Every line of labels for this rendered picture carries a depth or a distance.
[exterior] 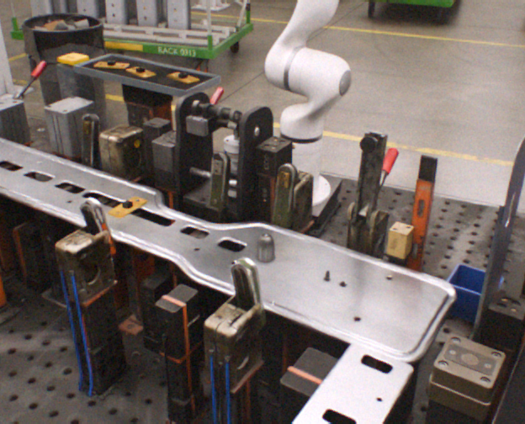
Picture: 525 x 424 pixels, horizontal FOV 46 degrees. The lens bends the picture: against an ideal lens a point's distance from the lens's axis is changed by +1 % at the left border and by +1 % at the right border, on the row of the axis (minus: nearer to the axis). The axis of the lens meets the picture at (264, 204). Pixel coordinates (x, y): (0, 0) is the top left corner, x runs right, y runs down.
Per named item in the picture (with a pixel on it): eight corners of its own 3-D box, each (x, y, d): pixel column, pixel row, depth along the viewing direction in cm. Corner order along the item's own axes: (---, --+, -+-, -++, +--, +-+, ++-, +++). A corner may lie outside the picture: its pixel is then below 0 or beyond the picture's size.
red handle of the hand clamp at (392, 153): (351, 211, 115) (383, 143, 120) (352, 217, 116) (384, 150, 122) (372, 217, 113) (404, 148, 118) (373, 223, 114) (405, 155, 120)
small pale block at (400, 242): (371, 381, 127) (388, 230, 109) (378, 370, 130) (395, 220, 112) (387, 388, 126) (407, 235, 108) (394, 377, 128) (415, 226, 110)
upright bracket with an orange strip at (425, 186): (390, 373, 129) (419, 156, 105) (393, 369, 130) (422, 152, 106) (404, 378, 128) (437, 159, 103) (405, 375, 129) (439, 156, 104)
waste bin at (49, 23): (22, 136, 413) (-2, 25, 377) (75, 110, 456) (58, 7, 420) (84, 150, 395) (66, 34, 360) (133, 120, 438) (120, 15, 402)
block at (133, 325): (117, 327, 142) (101, 219, 127) (156, 298, 151) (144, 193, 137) (135, 336, 139) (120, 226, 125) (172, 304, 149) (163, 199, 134)
